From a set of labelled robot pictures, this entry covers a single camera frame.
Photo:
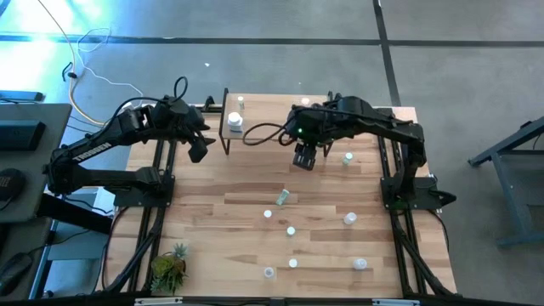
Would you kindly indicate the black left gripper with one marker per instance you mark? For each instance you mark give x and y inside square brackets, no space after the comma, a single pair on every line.
[187,121]

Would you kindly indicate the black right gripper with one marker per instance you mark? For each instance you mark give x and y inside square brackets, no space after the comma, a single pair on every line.
[308,127]

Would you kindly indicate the white bottle blue label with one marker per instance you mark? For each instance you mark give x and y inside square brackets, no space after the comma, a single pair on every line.
[235,122]

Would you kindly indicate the plain white bottle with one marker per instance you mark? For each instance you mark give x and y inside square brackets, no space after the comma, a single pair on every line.
[359,264]
[349,218]

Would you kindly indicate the clear bottle white cap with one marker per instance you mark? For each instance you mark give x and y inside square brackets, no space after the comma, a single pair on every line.
[268,272]

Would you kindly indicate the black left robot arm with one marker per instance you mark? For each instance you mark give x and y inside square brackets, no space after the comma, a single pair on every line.
[89,151]

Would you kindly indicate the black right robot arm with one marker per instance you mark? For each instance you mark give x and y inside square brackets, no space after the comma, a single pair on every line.
[395,127]

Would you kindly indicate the wooden shelf black metal legs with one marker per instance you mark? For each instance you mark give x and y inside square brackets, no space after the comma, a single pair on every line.
[263,110]

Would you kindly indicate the small green succulent plant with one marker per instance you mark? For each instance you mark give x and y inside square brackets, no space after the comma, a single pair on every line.
[170,268]

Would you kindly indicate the grey desk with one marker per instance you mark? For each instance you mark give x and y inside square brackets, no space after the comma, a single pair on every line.
[42,115]

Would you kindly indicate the flat black device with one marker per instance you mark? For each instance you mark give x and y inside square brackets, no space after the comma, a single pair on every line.
[21,96]

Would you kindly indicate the black round puck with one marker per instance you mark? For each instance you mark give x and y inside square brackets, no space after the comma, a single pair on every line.
[10,183]

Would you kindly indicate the black computer mouse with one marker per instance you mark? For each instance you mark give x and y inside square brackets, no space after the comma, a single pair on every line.
[15,268]

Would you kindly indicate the black table edge bracket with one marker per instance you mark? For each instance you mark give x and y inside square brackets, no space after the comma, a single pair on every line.
[382,161]

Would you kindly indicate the blue-grey metal table frame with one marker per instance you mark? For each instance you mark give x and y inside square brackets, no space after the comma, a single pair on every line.
[508,191]

